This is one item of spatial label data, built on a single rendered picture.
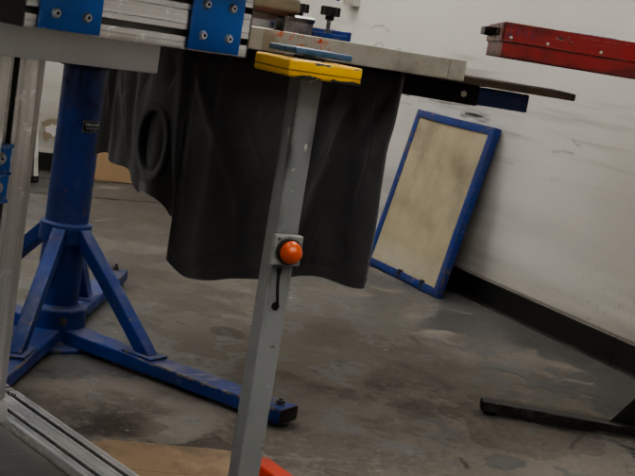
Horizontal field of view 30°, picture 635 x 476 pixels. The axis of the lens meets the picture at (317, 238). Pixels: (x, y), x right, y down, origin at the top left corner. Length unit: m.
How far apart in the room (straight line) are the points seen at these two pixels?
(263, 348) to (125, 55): 0.53
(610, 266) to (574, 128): 0.58
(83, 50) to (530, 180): 3.32
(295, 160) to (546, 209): 2.93
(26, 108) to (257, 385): 0.58
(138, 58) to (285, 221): 0.36
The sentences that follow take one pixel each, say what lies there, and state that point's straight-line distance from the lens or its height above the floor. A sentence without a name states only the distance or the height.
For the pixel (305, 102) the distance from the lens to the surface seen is 1.87.
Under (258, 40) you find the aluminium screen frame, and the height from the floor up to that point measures 0.97.
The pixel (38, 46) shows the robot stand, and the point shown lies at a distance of 1.66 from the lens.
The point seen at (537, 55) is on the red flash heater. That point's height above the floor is 1.03.
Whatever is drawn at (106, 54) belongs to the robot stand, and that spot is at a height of 0.92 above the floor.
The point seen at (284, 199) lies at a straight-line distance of 1.88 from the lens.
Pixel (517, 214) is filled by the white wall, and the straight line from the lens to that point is 4.88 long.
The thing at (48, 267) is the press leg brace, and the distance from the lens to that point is 3.35.
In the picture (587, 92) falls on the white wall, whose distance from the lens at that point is 4.63.
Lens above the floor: 0.99
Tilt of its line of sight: 10 degrees down
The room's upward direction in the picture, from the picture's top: 9 degrees clockwise
